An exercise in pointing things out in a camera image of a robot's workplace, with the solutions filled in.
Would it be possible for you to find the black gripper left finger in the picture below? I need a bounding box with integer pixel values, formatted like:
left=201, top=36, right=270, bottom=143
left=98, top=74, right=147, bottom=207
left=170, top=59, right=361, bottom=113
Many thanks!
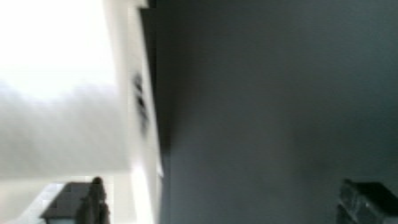
left=16, top=176, right=112, bottom=224

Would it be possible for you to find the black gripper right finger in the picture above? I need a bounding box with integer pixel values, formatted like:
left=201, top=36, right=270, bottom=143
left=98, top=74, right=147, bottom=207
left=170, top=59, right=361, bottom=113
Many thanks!
left=336, top=179, right=398, bottom=224

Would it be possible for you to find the white drawer tray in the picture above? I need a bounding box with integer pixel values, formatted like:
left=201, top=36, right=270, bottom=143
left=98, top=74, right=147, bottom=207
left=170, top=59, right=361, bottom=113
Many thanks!
left=0, top=0, right=163, bottom=224

